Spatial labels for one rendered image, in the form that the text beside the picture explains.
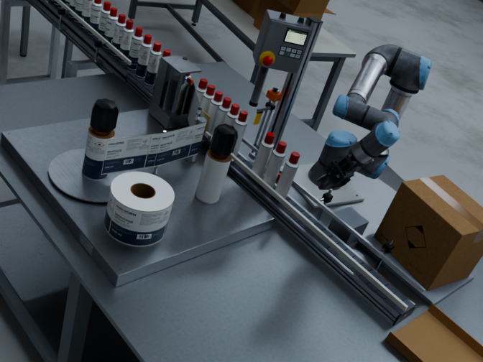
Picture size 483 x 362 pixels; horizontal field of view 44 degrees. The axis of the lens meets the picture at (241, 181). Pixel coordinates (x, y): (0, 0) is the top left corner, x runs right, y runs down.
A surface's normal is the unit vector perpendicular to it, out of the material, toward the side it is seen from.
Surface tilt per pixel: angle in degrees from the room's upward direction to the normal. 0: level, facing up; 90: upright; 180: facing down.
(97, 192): 0
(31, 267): 0
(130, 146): 90
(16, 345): 0
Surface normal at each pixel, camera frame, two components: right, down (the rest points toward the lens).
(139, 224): 0.07, 0.58
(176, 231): 0.26, -0.80
